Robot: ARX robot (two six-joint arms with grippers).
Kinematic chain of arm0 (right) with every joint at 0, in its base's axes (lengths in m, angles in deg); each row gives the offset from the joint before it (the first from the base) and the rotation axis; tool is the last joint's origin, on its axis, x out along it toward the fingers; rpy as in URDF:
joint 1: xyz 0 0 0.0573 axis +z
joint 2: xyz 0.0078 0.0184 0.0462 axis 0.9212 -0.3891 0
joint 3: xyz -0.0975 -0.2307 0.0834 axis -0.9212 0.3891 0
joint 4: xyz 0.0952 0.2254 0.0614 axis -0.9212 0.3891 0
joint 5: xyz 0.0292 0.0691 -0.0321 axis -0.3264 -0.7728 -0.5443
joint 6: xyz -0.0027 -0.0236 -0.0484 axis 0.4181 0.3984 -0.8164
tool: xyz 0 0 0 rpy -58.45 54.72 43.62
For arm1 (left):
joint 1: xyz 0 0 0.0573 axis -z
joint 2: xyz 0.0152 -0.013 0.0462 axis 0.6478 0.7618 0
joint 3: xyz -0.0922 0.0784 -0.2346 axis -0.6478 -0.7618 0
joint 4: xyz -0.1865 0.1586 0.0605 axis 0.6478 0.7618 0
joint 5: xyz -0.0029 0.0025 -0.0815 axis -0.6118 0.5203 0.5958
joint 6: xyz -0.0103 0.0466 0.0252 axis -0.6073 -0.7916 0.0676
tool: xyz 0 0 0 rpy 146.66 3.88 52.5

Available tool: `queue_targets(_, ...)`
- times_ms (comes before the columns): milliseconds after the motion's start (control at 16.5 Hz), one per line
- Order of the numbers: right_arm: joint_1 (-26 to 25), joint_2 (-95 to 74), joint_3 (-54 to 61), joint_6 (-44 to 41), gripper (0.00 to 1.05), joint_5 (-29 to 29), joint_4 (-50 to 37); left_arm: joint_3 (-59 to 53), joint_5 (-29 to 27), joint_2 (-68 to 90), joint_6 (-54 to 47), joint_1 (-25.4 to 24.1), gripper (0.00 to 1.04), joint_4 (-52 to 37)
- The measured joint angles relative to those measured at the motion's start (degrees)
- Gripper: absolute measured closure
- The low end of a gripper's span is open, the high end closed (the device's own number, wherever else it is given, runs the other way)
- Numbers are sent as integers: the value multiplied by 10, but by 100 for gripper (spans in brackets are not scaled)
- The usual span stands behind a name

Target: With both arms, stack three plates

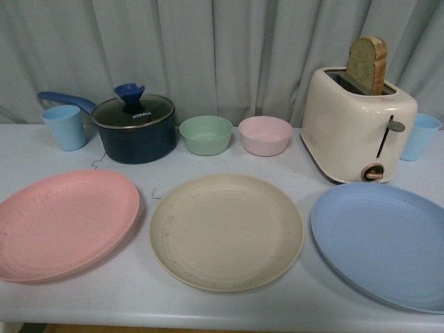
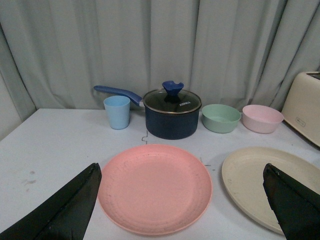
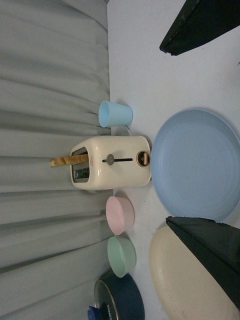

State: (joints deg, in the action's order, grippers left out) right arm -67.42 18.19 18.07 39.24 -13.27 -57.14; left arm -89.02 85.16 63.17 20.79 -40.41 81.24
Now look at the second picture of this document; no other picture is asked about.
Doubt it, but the grey curtain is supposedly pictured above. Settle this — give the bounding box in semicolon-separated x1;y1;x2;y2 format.
0;0;320;138

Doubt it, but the light blue cup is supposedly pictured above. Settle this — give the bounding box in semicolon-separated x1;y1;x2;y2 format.
103;95;131;130

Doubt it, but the pink plate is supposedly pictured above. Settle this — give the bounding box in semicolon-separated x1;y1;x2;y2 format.
98;144;213;236

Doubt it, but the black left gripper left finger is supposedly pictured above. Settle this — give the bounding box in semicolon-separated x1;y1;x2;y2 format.
0;163;102;240

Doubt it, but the cream toaster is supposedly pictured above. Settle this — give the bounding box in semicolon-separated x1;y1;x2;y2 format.
281;72;320;146

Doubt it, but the green bowl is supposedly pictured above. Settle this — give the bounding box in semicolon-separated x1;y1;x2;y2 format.
201;104;242;134

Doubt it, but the glass pot lid blue knob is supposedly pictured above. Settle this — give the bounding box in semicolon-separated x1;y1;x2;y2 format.
143;80;202;115

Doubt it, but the pink bowl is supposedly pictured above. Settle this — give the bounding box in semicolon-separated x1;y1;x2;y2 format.
242;104;284;134

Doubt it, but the dark blue saucepan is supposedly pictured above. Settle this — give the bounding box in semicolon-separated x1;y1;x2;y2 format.
93;85;202;140

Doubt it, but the cream plate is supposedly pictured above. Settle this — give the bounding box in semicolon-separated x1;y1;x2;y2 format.
221;146;320;234

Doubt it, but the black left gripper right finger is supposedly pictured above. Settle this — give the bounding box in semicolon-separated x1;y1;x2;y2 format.
263;163;320;240

